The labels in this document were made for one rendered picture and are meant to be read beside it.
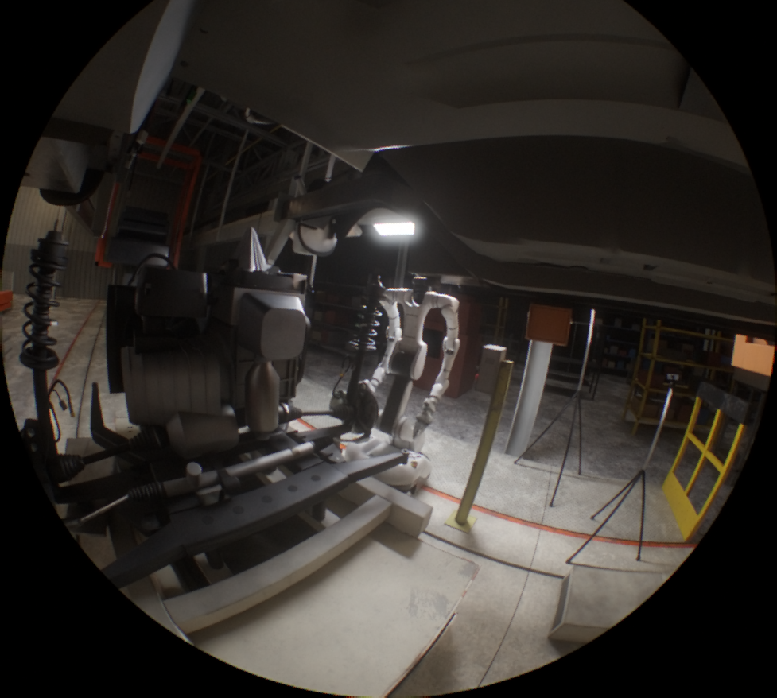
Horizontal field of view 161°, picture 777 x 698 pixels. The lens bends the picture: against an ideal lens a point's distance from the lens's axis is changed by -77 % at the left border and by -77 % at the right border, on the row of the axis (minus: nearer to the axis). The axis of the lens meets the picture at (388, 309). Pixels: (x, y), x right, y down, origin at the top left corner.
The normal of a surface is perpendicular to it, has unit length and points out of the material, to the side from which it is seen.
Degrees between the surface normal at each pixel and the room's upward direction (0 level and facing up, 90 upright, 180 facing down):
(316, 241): 90
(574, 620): 0
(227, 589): 0
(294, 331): 90
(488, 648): 0
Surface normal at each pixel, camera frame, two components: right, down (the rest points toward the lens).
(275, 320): 0.81, 0.13
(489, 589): 0.14, -0.99
